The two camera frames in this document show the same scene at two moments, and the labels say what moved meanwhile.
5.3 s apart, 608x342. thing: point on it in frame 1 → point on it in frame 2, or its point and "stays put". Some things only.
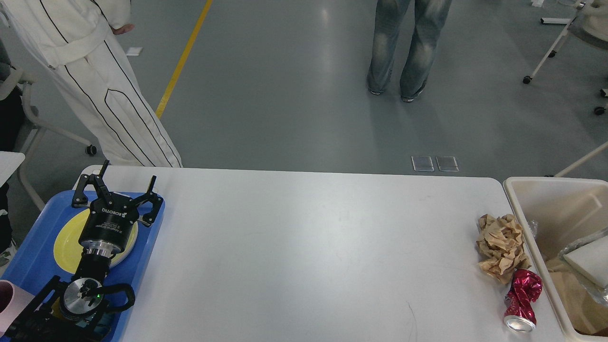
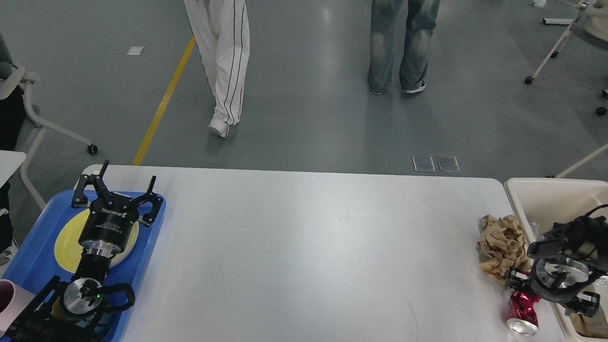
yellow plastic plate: (68, 251) stays put
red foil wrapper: (519, 314) stays put
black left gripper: (110, 223) stays put
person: (76, 38) → (221, 30)
